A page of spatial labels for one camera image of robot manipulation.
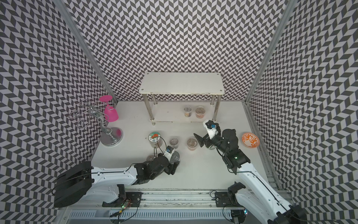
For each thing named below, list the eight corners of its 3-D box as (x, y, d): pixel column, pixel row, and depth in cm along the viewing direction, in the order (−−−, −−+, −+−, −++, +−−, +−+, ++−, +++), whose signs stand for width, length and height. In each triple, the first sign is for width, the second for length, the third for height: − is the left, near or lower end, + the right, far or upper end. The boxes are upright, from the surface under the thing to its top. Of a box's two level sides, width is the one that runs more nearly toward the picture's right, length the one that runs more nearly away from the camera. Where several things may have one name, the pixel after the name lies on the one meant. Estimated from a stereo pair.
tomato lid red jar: (150, 149, 94) (147, 142, 86) (152, 138, 99) (149, 131, 91) (161, 149, 94) (159, 142, 86) (163, 138, 99) (161, 131, 91)
